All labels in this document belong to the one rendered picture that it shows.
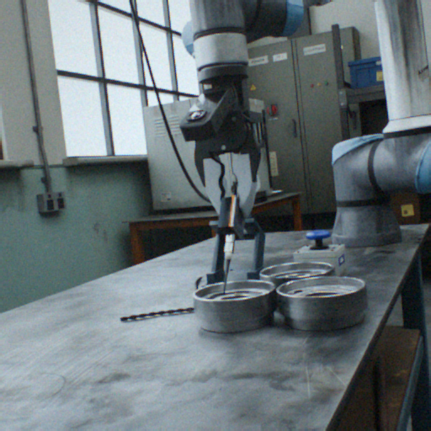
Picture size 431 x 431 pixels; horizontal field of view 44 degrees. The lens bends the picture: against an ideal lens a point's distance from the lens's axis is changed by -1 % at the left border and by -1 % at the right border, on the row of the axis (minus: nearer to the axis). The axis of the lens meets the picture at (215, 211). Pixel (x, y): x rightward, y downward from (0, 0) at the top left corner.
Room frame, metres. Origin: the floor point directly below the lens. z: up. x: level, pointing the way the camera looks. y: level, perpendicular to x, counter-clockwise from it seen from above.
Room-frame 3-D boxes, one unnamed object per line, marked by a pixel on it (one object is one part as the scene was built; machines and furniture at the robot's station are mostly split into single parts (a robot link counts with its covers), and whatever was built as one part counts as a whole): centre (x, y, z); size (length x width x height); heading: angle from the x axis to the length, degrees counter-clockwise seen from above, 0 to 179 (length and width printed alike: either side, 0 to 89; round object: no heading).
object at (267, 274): (0.74, -0.11, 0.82); 0.10 x 0.10 x 0.04
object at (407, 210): (4.09, -1.40, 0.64); 0.49 x 0.40 x 0.37; 69
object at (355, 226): (1.17, -0.33, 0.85); 0.15 x 0.15 x 0.10
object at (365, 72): (4.11, -1.43, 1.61); 0.52 x 0.38 x 0.22; 67
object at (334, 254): (0.88, -0.17, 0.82); 0.08 x 0.07 x 0.05; 154
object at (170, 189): (3.32, -0.04, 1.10); 0.62 x 0.61 x 0.65; 154
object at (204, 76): (0.77, -0.04, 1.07); 0.09 x 0.08 x 0.12; 157
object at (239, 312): (0.65, -0.01, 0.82); 0.10 x 0.10 x 0.04
